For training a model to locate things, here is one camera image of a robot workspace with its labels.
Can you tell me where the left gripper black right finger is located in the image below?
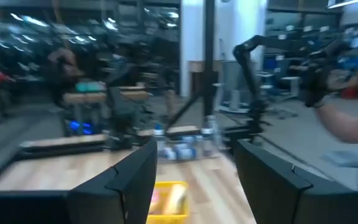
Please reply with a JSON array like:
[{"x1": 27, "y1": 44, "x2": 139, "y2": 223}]
[{"x1": 235, "y1": 139, "x2": 358, "y2": 224}]

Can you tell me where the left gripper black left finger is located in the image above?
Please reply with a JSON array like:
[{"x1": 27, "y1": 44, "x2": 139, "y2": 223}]
[{"x1": 0, "y1": 139, "x2": 158, "y2": 224}]

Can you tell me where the person's forearm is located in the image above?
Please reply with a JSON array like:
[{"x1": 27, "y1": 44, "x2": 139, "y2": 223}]
[{"x1": 314, "y1": 101, "x2": 358, "y2": 144}]

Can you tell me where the yellow slotted plastic basket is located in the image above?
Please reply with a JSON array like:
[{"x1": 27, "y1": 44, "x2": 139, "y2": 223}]
[{"x1": 146, "y1": 181, "x2": 190, "y2": 224}]

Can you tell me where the cream round item dark rim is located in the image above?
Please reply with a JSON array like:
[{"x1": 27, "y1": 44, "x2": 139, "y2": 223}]
[{"x1": 163, "y1": 185, "x2": 186, "y2": 215}]

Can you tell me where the blue lit computer case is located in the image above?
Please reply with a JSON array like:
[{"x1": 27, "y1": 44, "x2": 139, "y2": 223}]
[{"x1": 62, "y1": 114, "x2": 101, "y2": 138}]

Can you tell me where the wooden workbench with green mat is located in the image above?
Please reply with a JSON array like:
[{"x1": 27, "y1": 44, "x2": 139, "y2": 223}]
[{"x1": 62, "y1": 81, "x2": 152, "y2": 138}]

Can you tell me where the person's hand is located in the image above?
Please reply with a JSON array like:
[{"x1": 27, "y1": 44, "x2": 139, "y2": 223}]
[{"x1": 300, "y1": 62, "x2": 358, "y2": 108}]

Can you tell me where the green mat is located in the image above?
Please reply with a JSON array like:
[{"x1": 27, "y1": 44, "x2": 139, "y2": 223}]
[{"x1": 75, "y1": 81, "x2": 105, "y2": 93}]

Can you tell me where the person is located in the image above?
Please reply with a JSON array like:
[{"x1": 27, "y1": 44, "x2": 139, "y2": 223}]
[{"x1": 47, "y1": 48, "x2": 83, "y2": 106}]

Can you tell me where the black frame post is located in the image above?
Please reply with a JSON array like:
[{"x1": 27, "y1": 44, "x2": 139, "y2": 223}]
[{"x1": 166, "y1": 0, "x2": 217, "y2": 131}]

